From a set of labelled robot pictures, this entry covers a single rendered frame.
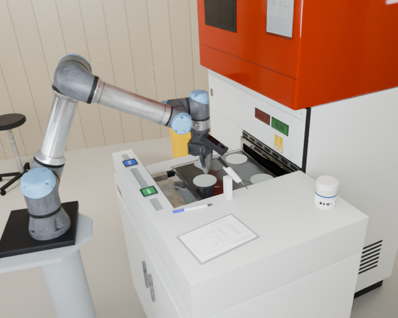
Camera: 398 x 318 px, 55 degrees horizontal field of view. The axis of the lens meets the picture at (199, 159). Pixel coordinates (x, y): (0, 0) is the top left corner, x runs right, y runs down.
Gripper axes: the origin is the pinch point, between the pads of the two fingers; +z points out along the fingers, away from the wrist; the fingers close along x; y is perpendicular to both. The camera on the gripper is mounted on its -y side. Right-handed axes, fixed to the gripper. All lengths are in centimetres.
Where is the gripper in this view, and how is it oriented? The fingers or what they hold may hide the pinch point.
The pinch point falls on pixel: (207, 171)
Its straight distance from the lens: 164.3
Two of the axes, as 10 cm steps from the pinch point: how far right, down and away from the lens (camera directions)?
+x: -4.8, 4.3, -7.6
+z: 0.5, 8.8, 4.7
